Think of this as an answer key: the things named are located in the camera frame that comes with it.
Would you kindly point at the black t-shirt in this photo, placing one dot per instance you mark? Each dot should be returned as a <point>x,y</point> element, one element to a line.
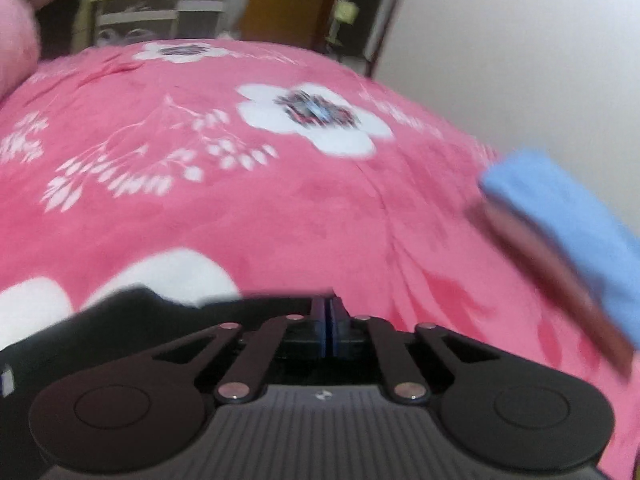
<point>125,310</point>

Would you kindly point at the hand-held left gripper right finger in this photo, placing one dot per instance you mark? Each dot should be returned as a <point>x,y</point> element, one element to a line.
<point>334,335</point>

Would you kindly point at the pink floral blanket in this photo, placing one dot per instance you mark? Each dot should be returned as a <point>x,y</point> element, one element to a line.
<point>300,210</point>

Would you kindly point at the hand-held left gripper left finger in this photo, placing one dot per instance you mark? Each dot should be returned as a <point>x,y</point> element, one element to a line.
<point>319,335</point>

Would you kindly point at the brown door frame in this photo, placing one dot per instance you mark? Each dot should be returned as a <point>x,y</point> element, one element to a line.
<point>392,30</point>

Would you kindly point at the blue folded garment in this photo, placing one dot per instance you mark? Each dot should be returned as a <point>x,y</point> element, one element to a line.
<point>560,200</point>

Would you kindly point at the pink grey quilt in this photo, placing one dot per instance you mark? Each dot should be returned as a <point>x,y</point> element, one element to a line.
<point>15,45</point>

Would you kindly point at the white cluttered desk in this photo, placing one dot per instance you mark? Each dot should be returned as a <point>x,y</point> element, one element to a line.
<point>150,10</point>

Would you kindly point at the wooden door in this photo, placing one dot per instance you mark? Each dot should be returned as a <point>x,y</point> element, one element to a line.
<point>290,5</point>

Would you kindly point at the yellow sticky note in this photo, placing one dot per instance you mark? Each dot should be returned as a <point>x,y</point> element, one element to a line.
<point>346,12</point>

